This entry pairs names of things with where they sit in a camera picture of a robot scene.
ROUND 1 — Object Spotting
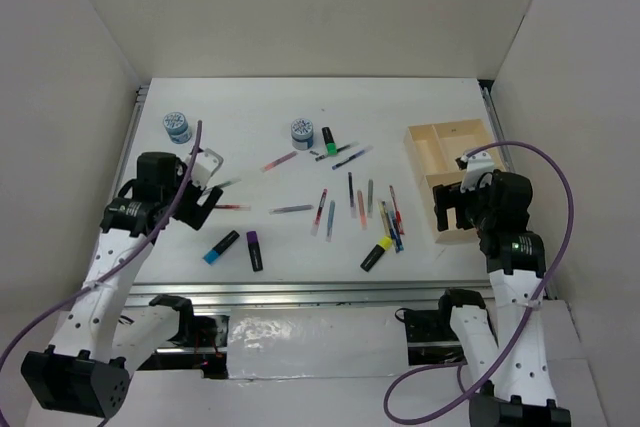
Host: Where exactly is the purple highlighter marker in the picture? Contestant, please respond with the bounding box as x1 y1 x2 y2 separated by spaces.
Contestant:
246 231 264 272

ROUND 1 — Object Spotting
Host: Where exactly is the blue highlighter marker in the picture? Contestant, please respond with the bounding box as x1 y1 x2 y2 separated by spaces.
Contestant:
203 230 239 265

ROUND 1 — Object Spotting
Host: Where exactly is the yellow highlighter marker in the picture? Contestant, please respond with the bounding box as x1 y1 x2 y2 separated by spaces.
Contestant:
360 236 393 272

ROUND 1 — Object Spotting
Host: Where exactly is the green highlighter marker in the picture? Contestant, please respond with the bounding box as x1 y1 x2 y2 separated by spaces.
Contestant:
321 127 336 153

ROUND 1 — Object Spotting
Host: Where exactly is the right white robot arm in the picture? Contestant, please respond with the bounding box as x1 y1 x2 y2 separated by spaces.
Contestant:
433 170 572 426

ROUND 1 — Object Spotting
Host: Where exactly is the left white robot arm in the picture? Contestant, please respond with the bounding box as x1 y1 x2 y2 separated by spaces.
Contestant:
21 148 223 419

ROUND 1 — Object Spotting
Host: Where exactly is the red clear-cap pen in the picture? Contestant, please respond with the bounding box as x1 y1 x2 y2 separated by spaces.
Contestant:
214 204 251 211

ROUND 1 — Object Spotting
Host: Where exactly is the beige divided organizer tray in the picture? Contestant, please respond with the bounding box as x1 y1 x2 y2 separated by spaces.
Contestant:
404 119 494 244

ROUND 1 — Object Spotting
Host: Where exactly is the red gel pen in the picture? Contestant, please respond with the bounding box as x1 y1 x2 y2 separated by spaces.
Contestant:
389 185 404 235

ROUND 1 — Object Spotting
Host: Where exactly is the left blue round jar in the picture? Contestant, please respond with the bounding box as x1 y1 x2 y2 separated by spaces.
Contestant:
163 112 192 144

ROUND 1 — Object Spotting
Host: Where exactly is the yellow clear pen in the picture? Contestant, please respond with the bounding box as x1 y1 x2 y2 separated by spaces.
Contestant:
378 200 393 238

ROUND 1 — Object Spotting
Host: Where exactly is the dark blue gel pen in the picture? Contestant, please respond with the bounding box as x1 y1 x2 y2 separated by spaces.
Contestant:
380 201 401 253

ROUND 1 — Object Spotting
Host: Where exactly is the olive green clear pen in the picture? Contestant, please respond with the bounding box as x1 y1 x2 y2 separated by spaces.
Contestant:
367 178 374 218

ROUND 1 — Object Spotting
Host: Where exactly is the violet clear-cap pen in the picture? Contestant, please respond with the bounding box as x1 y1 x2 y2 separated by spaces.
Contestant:
348 171 356 218

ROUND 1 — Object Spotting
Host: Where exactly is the black clear-cap pen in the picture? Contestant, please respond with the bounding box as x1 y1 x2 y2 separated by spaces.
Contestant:
314 141 359 162

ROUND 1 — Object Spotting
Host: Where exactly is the magenta clear-cap pen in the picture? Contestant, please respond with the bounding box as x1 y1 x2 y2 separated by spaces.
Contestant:
311 188 328 236

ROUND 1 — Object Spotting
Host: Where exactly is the blue clear-cap pen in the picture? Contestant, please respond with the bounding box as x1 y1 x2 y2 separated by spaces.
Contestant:
331 146 373 171

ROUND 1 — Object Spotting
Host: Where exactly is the light blue clear pen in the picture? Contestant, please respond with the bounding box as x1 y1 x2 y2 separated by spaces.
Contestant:
325 200 336 242

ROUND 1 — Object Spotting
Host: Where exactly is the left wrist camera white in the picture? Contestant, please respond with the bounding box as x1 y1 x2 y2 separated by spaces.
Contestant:
189 148 224 193

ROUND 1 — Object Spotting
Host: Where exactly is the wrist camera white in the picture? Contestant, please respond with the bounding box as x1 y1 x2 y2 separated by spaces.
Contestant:
455 150 496 193
189 148 224 193

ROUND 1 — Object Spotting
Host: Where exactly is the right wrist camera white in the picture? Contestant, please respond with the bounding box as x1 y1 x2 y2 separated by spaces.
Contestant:
455 150 496 193

